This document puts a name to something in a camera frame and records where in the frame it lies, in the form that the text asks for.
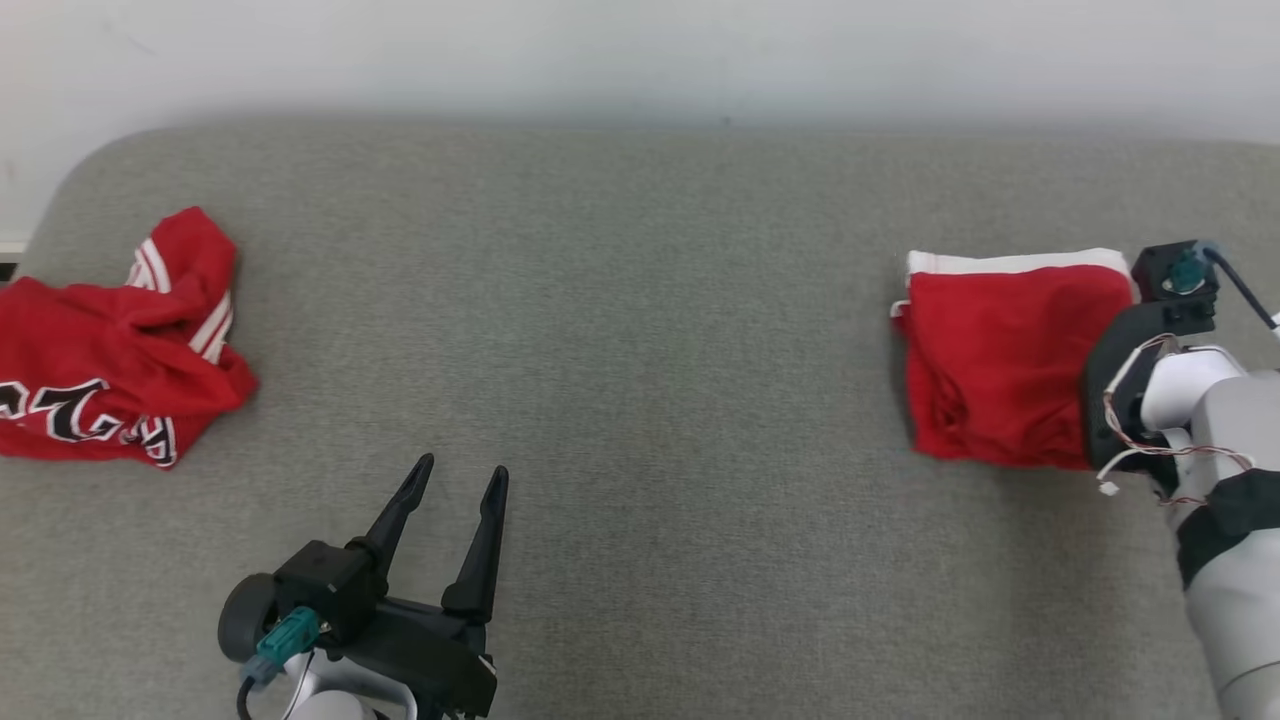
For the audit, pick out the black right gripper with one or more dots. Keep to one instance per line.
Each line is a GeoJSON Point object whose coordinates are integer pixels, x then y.
{"type": "Point", "coordinates": [1125, 340]}

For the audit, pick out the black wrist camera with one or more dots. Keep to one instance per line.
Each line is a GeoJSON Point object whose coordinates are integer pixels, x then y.
{"type": "Point", "coordinates": [325, 585]}
{"type": "Point", "coordinates": [1155, 270]}

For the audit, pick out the white grey robot right arm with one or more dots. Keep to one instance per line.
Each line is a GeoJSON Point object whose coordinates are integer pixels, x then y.
{"type": "Point", "coordinates": [1240, 600]}

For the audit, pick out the red jersey with black lettering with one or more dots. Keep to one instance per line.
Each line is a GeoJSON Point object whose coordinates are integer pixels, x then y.
{"type": "Point", "coordinates": [100, 370]}

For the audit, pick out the red shorts with white trim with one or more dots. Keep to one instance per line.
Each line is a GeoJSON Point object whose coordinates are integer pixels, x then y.
{"type": "Point", "coordinates": [1000, 360]}

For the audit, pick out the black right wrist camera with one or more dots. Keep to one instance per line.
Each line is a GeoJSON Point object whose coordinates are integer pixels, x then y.
{"type": "Point", "coordinates": [1155, 270]}

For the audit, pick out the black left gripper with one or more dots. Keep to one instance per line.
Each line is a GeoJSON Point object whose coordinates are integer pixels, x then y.
{"type": "Point", "coordinates": [430, 655]}

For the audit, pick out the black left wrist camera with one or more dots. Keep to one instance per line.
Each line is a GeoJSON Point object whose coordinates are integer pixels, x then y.
{"type": "Point", "coordinates": [325, 585]}

